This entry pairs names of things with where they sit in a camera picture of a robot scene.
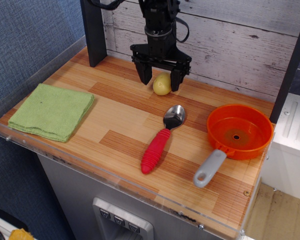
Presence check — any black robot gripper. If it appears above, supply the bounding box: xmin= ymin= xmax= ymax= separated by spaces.
xmin=130 ymin=33 xmax=192 ymax=92

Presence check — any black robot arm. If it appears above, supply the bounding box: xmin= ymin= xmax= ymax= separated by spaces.
xmin=130 ymin=0 xmax=192 ymax=92

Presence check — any green folded cloth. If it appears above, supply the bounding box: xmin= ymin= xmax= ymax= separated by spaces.
xmin=8 ymin=83 xmax=95 ymax=143

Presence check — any clear acrylic table guard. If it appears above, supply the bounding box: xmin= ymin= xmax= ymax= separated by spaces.
xmin=0 ymin=38 xmax=273 ymax=240

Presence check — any grey toy cabinet front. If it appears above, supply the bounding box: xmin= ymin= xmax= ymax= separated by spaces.
xmin=36 ymin=152 xmax=225 ymax=240

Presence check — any silver dispenser button panel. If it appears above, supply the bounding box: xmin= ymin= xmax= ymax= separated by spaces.
xmin=92 ymin=197 xmax=155 ymax=240

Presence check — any yellow black object bottom left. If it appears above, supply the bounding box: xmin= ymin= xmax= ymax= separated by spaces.
xmin=0 ymin=228 xmax=35 ymax=240

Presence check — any red handled metal spoon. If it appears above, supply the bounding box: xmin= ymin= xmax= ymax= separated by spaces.
xmin=140 ymin=105 xmax=186 ymax=175

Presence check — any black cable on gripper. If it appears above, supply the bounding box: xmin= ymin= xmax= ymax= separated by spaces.
xmin=174 ymin=17 xmax=191 ymax=44

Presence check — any black left shelf post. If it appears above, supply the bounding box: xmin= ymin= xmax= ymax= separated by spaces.
xmin=80 ymin=0 xmax=107 ymax=67

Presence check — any black shelf post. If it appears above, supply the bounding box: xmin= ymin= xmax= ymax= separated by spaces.
xmin=80 ymin=0 xmax=107 ymax=67
xmin=269 ymin=32 xmax=300 ymax=124

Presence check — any orange pan with grey handle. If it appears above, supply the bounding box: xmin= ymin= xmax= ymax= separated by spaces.
xmin=193 ymin=104 xmax=274 ymax=188

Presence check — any black right shelf post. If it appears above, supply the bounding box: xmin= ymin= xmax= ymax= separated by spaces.
xmin=269 ymin=32 xmax=300 ymax=124

